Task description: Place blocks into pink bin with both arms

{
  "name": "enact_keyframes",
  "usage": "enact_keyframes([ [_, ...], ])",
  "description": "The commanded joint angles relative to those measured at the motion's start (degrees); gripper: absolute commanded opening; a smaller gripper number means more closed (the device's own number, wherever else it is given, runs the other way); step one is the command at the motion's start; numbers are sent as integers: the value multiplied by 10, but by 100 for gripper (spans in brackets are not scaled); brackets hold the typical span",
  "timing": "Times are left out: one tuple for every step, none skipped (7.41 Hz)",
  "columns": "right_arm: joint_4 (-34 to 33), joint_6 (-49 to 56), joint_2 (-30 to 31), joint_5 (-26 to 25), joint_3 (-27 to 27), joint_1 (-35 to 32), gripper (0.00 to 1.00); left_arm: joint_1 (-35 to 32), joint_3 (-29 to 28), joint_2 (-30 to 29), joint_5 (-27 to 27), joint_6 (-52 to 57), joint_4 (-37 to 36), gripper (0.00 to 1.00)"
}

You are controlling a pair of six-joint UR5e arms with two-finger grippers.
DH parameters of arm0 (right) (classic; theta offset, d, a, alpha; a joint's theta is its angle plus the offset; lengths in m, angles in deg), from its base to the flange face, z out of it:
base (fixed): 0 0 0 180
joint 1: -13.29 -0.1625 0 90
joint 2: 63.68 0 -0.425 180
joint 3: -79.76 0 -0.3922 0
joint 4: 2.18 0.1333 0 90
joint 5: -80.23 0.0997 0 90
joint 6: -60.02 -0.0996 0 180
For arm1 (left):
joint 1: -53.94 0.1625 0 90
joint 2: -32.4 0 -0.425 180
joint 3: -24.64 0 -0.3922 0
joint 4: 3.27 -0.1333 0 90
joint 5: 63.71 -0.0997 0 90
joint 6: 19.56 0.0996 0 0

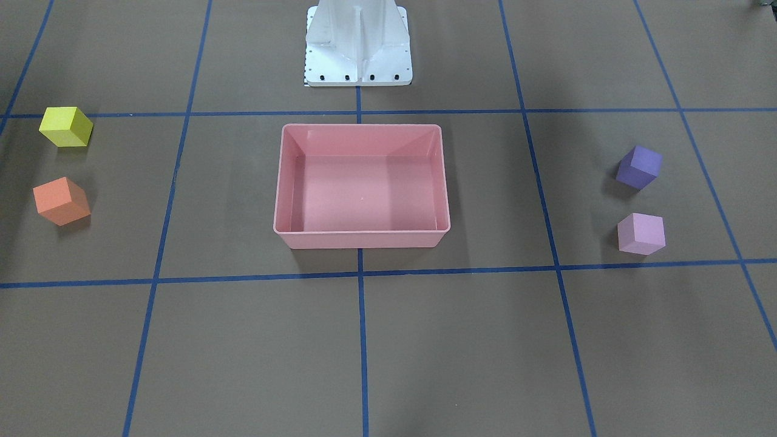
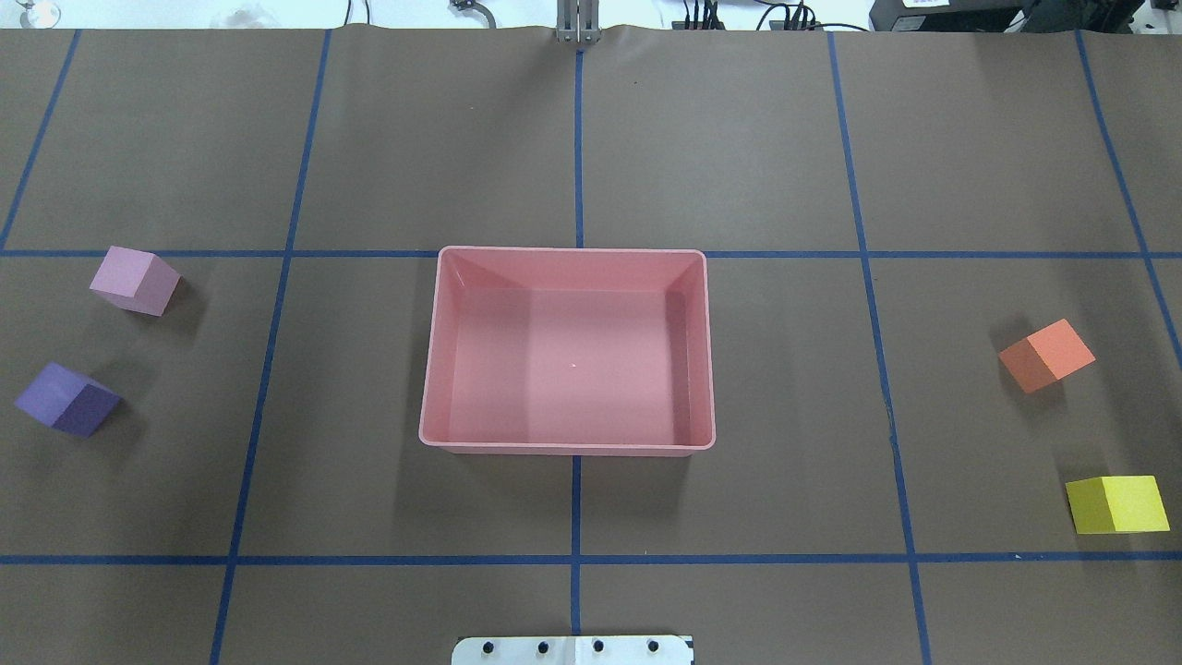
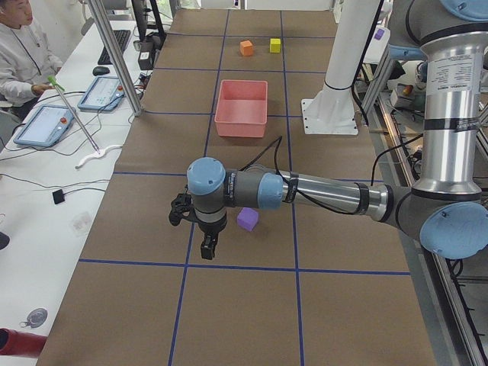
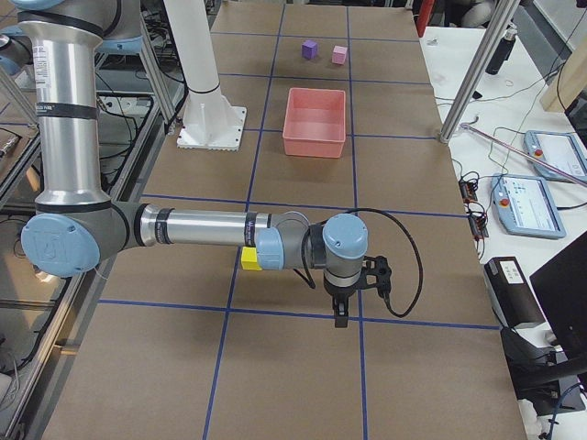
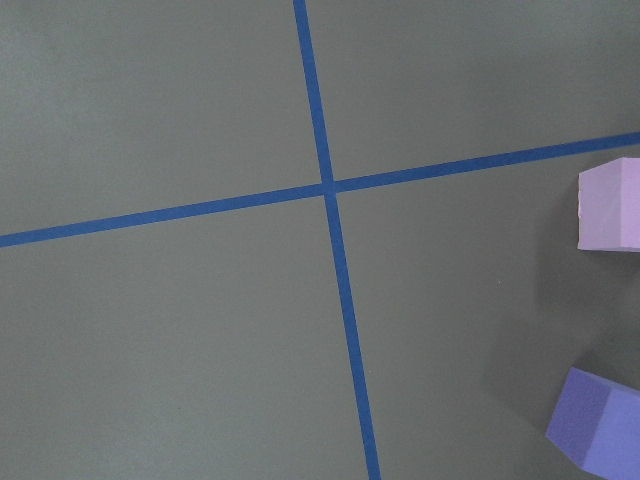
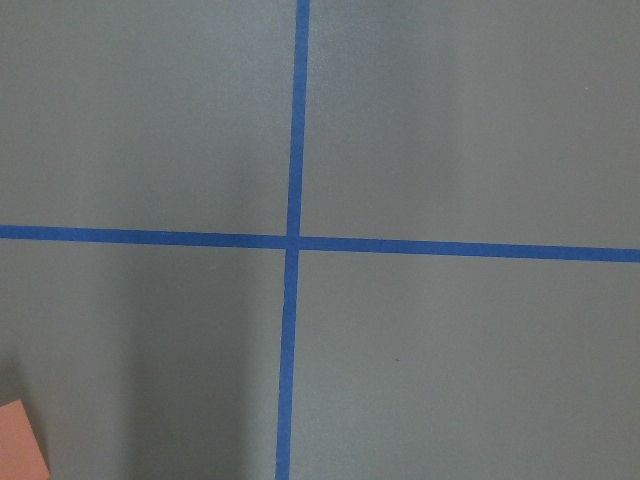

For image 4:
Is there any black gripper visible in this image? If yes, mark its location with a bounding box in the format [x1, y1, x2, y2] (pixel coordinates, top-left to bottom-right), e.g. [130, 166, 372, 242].
[323, 275, 360, 328]

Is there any pink foam block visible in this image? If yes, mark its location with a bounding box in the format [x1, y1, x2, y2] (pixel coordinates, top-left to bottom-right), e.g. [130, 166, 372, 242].
[331, 45, 348, 65]

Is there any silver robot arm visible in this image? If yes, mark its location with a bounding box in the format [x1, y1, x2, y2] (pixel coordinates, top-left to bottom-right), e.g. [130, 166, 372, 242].
[17, 1, 370, 327]

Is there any pink plastic bin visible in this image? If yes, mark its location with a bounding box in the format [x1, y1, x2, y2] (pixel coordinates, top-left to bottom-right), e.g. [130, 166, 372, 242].
[282, 88, 346, 159]

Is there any yellow foam block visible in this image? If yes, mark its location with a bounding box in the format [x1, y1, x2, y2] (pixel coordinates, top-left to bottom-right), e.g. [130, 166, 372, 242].
[240, 247, 262, 271]

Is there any small circuit board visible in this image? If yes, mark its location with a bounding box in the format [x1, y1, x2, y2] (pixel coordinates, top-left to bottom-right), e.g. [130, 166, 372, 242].
[459, 178, 489, 241]

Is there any black box with label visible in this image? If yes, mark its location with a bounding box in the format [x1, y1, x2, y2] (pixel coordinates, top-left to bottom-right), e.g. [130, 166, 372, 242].
[483, 257, 546, 330]

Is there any near blue teach pendant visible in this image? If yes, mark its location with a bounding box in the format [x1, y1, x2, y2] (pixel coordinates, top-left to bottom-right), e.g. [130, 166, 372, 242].
[491, 173, 567, 239]

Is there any blue teach pendant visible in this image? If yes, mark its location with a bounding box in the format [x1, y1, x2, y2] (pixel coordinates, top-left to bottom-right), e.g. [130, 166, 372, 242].
[524, 130, 586, 182]
[491, 173, 567, 239]

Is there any metal grabber stick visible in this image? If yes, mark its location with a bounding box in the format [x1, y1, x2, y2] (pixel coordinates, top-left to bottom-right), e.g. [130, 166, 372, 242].
[460, 123, 586, 187]

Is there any black monitor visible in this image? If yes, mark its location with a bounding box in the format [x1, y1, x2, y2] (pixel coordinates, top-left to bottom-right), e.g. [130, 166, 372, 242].
[529, 232, 587, 354]

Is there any purple foam block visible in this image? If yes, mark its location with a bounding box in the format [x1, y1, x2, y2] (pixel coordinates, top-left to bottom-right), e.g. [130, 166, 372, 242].
[301, 39, 318, 60]

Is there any far blue teach pendant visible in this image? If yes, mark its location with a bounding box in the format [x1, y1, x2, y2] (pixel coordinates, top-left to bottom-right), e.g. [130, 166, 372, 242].
[524, 130, 586, 182]

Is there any black water bottle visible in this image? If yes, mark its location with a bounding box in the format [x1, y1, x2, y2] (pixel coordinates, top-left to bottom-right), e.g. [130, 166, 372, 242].
[485, 27, 517, 75]

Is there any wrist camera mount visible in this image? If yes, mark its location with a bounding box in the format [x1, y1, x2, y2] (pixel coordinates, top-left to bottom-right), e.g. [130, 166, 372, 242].
[358, 256, 392, 300]

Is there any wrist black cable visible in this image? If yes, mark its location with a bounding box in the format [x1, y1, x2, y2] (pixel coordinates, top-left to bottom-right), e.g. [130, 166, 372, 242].
[338, 208, 424, 318]

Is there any white camera mast pillar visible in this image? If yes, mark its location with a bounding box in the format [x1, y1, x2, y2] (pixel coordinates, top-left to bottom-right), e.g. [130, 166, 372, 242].
[164, 0, 247, 151]

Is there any aluminium frame post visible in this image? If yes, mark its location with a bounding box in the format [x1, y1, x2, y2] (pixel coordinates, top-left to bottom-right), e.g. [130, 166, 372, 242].
[438, 0, 520, 144]

